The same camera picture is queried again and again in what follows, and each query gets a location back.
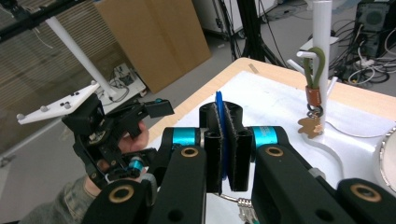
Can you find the brown tape strip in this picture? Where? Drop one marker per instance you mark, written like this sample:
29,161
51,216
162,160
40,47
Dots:
253,68

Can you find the black tripod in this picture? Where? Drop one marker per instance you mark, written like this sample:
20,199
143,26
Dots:
250,31

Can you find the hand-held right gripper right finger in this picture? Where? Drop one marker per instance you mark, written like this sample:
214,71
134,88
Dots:
239,149

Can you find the white tripod stand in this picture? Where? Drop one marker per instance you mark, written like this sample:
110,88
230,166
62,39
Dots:
77,53

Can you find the white power strip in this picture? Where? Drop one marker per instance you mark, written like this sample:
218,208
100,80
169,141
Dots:
364,63

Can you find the white foam mat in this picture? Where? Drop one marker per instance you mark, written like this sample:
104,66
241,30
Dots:
274,102

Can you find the white eggshell-shaped bowl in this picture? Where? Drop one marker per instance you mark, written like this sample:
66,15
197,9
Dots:
389,161

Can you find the white cabinet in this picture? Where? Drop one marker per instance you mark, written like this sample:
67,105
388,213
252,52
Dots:
211,15

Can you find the white branched stand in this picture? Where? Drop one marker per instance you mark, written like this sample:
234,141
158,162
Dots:
322,28

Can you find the large flat cardboard box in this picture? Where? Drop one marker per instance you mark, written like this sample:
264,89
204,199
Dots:
155,40

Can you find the black computer tower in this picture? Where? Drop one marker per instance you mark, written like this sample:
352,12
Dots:
373,31

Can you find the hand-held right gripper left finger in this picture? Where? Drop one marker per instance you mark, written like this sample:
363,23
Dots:
213,149

